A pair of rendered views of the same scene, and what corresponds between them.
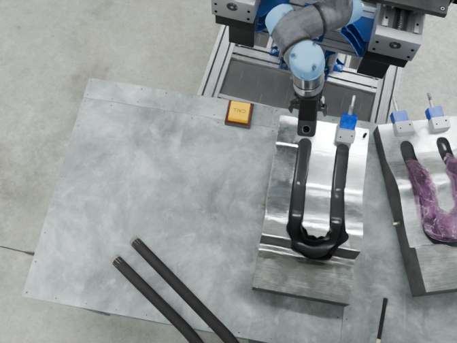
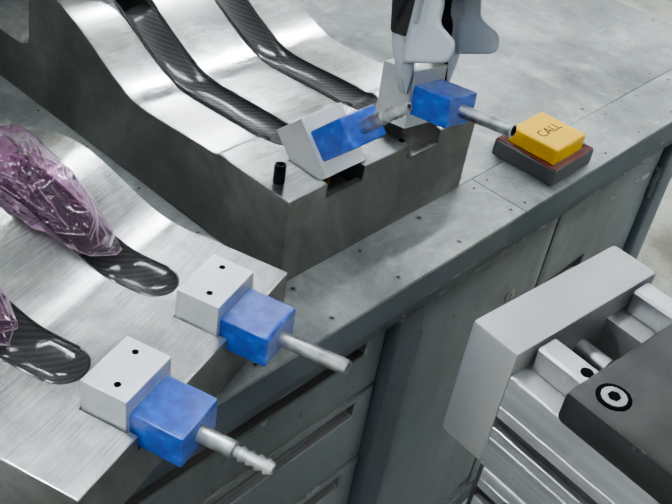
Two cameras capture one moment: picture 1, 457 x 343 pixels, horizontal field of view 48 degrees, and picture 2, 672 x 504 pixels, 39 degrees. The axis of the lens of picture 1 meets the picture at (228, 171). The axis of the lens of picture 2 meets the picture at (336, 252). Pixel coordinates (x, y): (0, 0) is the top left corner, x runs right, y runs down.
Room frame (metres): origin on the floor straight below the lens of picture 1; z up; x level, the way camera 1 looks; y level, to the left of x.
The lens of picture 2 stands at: (0.94, -0.95, 1.33)
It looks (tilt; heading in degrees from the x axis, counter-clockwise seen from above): 38 degrees down; 116
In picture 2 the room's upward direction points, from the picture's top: 10 degrees clockwise
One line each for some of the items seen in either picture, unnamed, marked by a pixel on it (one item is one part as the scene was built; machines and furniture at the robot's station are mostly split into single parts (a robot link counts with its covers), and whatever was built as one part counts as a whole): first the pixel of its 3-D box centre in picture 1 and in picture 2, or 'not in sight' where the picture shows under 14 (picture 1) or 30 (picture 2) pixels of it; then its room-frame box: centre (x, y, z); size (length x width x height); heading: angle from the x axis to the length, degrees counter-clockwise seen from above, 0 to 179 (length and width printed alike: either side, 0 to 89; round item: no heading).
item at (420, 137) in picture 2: not in sight; (403, 143); (0.64, -0.23, 0.87); 0.05 x 0.05 x 0.04; 79
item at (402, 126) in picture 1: (398, 116); (268, 332); (0.68, -0.51, 0.86); 0.13 x 0.05 x 0.05; 6
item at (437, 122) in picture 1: (433, 111); (186, 426); (0.69, -0.62, 0.86); 0.13 x 0.05 x 0.05; 6
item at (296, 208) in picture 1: (319, 195); (214, 26); (0.42, -0.25, 0.92); 0.35 x 0.16 x 0.09; 169
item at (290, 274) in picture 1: (313, 205); (209, 62); (0.40, -0.23, 0.87); 0.50 x 0.26 x 0.14; 169
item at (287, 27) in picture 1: (294, 28); not in sight; (0.72, -0.16, 1.24); 0.11 x 0.11 x 0.08; 24
